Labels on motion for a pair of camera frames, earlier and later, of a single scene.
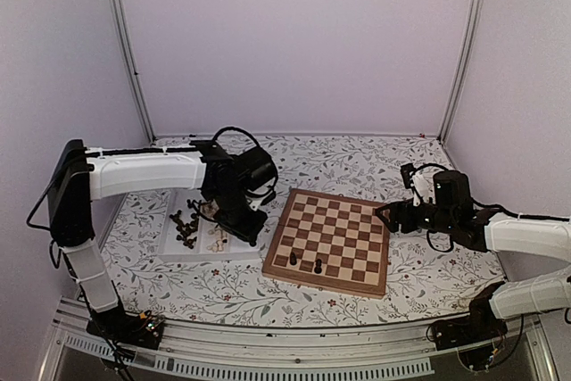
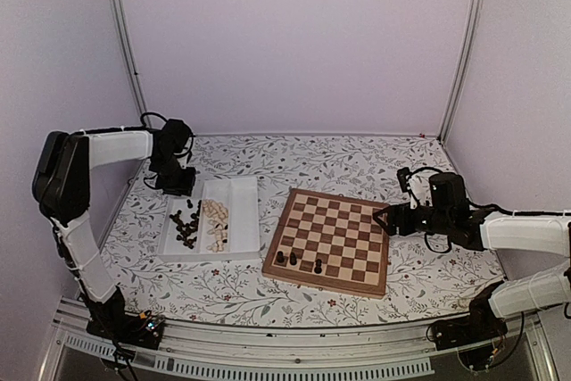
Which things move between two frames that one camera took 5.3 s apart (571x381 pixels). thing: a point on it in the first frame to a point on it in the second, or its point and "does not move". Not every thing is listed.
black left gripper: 248,233 to 186,187
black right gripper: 397,209 does not move
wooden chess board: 330,241 does not move
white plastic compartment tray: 187,237 does not move
